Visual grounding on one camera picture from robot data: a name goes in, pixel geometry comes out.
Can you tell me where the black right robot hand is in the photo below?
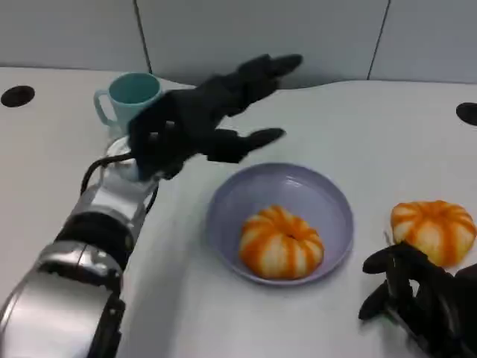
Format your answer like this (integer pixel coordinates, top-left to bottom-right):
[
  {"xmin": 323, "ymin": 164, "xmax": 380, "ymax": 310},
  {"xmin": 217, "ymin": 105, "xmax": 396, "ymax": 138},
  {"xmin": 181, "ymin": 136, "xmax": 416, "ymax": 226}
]
[{"xmin": 358, "ymin": 242, "xmax": 477, "ymax": 358}]

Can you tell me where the pale green mug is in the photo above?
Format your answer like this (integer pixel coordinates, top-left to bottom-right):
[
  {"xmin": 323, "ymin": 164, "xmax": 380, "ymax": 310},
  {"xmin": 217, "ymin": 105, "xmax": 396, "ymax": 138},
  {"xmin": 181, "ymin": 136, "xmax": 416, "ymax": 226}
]
[{"xmin": 93, "ymin": 72, "xmax": 162, "ymax": 137}]

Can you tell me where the orange and white toy bread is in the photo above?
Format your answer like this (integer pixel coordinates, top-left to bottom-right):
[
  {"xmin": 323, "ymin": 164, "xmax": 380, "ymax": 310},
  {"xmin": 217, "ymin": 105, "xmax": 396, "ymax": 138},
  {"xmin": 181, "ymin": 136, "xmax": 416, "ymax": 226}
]
[
  {"xmin": 390, "ymin": 200, "xmax": 477, "ymax": 267},
  {"xmin": 238, "ymin": 204, "xmax": 325, "ymax": 280}
]

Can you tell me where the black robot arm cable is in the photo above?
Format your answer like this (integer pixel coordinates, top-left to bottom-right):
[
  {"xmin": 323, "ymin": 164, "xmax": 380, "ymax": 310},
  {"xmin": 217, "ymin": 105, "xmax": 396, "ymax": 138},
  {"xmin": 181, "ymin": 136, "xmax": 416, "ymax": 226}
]
[{"xmin": 80, "ymin": 151, "xmax": 133, "ymax": 195}]

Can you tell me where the black table cable hole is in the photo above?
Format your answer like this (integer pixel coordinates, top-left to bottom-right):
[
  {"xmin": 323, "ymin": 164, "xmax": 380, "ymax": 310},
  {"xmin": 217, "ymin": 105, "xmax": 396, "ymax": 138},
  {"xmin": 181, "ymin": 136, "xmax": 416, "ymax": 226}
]
[
  {"xmin": 0, "ymin": 85, "xmax": 36, "ymax": 108},
  {"xmin": 455, "ymin": 102, "xmax": 477, "ymax": 127}
]

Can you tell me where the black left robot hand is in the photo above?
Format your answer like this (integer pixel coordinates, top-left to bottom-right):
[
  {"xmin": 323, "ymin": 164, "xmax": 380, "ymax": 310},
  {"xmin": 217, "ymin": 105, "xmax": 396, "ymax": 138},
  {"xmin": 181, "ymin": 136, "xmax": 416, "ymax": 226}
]
[{"xmin": 127, "ymin": 54, "xmax": 303, "ymax": 180}]

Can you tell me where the lilac plate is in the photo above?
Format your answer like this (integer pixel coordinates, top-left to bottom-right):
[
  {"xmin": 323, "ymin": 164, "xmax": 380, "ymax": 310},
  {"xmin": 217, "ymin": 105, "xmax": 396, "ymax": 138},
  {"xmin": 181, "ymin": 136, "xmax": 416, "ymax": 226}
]
[{"xmin": 206, "ymin": 163, "xmax": 354, "ymax": 286}]

